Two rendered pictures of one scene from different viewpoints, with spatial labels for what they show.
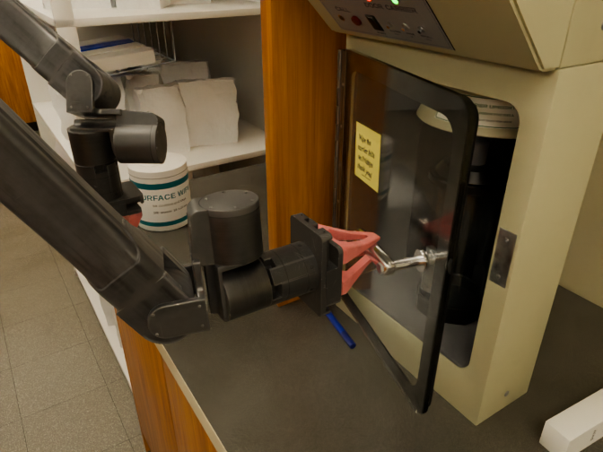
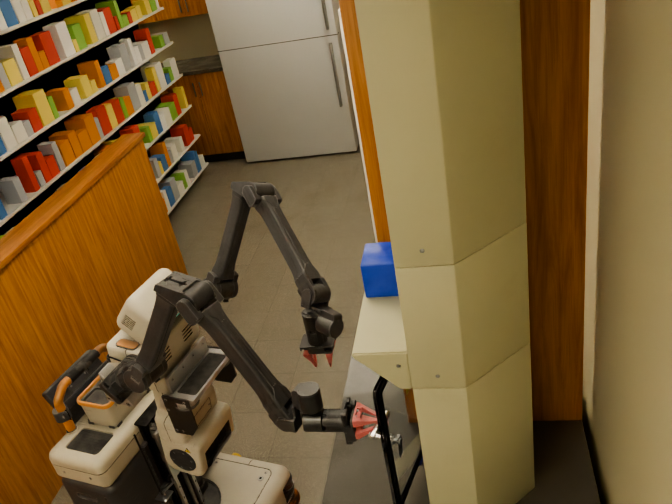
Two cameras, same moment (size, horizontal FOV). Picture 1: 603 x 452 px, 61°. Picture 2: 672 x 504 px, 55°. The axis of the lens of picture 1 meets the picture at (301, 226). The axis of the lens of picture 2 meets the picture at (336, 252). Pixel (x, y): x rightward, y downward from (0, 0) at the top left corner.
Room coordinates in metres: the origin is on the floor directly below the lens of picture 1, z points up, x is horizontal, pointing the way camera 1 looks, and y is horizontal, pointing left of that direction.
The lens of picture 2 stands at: (-0.30, -0.93, 2.35)
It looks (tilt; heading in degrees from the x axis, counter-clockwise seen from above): 30 degrees down; 47
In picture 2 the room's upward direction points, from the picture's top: 11 degrees counter-clockwise
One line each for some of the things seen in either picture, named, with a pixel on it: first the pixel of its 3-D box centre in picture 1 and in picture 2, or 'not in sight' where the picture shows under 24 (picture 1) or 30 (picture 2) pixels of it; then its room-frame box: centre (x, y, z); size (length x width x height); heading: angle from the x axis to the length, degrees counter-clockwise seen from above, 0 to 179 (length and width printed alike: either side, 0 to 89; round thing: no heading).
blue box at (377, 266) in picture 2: not in sight; (386, 269); (0.65, -0.05, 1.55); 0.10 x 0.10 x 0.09; 33
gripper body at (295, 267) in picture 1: (291, 271); (338, 420); (0.46, 0.01, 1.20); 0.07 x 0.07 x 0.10; 31
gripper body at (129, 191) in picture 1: (100, 183); (316, 335); (0.68, 0.29, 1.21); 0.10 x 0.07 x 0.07; 123
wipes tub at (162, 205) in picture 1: (161, 190); not in sight; (1.08, 0.33, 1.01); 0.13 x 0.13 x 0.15
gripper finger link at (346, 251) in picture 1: (344, 256); (367, 422); (0.50, -0.05, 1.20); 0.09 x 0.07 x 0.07; 121
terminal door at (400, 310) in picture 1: (382, 224); (406, 410); (0.59, -0.11, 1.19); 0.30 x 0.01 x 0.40; 18
